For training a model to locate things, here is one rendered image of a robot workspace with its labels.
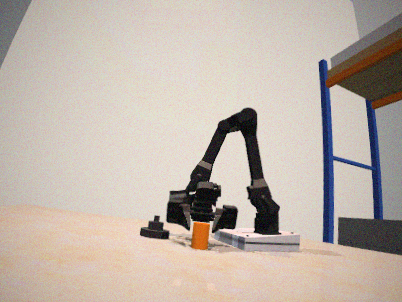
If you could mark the orange knob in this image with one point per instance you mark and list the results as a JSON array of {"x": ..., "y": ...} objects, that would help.
[{"x": 200, "y": 236}]

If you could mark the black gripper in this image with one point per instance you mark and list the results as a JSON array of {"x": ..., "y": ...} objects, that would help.
[{"x": 179, "y": 213}]

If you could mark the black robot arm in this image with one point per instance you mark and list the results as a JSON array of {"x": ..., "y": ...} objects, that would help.
[{"x": 267, "y": 218}]

